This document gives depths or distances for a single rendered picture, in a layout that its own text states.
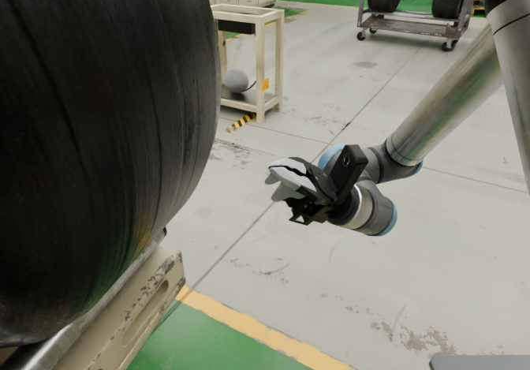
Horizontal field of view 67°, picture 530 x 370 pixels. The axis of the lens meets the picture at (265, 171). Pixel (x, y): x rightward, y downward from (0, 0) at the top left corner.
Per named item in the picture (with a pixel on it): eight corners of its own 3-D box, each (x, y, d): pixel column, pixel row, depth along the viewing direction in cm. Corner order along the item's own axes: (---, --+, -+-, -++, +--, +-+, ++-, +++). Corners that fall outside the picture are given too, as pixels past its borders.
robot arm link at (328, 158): (351, 163, 101) (376, 200, 93) (310, 172, 98) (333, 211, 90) (361, 136, 94) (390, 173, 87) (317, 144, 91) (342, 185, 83)
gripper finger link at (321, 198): (297, 199, 62) (330, 210, 68) (304, 192, 62) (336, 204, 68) (287, 175, 65) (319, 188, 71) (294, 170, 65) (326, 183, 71)
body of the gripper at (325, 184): (287, 221, 68) (327, 232, 77) (323, 192, 65) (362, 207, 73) (273, 186, 73) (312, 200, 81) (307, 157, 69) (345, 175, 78)
